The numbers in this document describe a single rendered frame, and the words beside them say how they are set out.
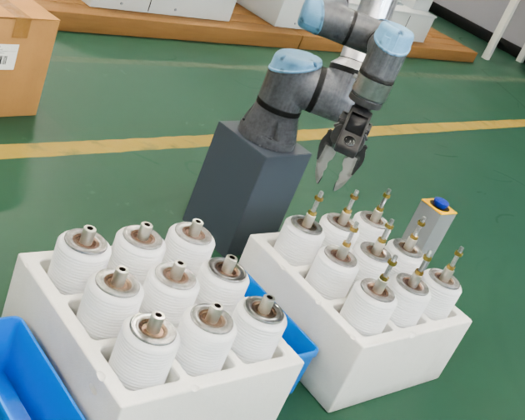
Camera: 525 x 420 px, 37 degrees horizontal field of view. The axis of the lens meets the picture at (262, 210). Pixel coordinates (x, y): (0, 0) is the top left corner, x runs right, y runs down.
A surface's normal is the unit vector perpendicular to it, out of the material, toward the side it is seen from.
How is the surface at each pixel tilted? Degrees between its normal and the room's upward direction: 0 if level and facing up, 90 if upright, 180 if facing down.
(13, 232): 0
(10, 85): 89
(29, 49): 90
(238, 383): 90
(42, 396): 88
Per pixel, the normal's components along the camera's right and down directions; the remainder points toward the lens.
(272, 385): 0.58, 0.55
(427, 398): 0.35, -0.83
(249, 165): -0.66, 0.11
